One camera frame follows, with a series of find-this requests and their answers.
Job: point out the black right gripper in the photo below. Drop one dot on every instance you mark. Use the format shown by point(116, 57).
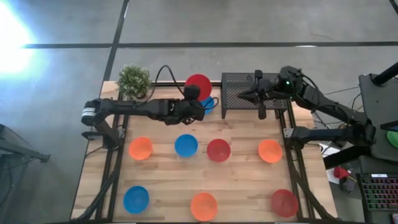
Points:
point(270, 90)

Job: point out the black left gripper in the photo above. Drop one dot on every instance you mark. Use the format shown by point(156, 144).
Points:
point(186, 110)

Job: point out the blue mini plastic bowl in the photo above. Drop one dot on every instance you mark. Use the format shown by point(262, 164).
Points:
point(209, 105)
point(186, 145)
point(136, 199)

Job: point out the red mini plastic bowl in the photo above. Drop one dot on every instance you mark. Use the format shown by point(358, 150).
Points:
point(202, 82)
point(284, 203)
point(219, 150)

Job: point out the orange mini plastic bowl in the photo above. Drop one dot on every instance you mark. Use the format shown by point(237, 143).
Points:
point(140, 148)
point(270, 151)
point(203, 207)

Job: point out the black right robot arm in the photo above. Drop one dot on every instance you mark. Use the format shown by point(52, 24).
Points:
point(326, 107)

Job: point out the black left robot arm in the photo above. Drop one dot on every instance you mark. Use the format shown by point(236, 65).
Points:
point(133, 107)

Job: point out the black perforated metal rack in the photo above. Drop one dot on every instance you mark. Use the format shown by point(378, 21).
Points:
point(236, 99)

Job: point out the small green potted plant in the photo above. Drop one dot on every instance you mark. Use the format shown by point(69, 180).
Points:
point(133, 81)

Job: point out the white paper sheet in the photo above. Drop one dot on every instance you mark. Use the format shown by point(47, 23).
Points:
point(331, 151)

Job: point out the small red floor object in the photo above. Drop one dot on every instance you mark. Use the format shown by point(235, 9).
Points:
point(340, 172)

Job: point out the dark grey side desk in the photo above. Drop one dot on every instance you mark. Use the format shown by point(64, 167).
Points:
point(376, 102)

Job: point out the green filament spool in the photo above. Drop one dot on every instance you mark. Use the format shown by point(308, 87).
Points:
point(393, 139)

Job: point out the dark grey side stand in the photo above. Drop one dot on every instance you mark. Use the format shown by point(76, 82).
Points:
point(31, 153)

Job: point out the backlit computer keyboard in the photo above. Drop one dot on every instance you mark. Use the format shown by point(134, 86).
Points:
point(381, 193)

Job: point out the black aluminium table frame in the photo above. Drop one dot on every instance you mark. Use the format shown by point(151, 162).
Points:
point(164, 83)

